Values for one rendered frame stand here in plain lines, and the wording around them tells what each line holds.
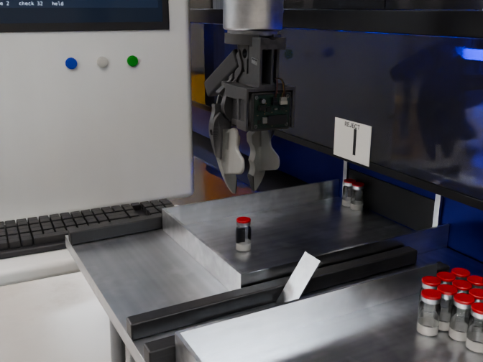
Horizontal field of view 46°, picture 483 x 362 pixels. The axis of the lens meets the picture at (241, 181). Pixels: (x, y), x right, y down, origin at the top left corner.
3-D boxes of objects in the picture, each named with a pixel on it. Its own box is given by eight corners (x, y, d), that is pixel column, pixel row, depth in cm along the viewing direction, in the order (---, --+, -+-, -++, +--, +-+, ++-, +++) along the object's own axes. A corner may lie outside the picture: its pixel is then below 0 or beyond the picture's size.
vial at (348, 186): (349, 202, 101) (351, 177, 100) (357, 206, 99) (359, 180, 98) (339, 204, 100) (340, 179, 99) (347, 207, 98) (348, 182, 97)
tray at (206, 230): (337, 197, 105) (338, 178, 104) (446, 246, 83) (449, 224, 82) (162, 229, 89) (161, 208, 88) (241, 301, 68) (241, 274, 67)
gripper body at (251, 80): (243, 137, 69) (245, 34, 66) (212, 124, 77) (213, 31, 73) (295, 132, 73) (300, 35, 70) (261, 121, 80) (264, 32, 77)
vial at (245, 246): (246, 245, 83) (246, 217, 82) (254, 250, 81) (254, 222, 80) (233, 248, 82) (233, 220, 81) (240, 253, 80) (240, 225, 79)
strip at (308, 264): (304, 296, 69) (306, 251, 67) (319, 307, 66) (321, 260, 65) (198, 325, 62) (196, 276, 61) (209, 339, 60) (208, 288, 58)
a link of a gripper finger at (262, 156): (269, 200, 76) (264, 133, 73) (248, 188, 81) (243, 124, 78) (289, 195, 77) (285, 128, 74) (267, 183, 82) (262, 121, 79)
